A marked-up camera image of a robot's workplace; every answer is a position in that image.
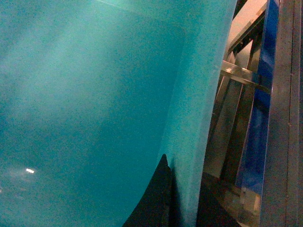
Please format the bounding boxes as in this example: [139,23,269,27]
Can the teal plastic bin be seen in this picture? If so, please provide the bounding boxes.
[0,0,236,227]

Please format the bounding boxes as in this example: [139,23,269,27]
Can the stainless steel shelf frame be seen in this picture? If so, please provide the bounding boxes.
[203,0,303,227]

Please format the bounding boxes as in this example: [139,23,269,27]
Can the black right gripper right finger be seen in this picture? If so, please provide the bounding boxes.
[196,173,240,227]

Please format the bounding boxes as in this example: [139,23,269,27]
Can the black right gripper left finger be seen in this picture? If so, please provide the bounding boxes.
[123,154,187,227]

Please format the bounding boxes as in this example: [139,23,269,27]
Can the blue bin at right edge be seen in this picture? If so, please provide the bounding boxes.
[237,0,279,194]

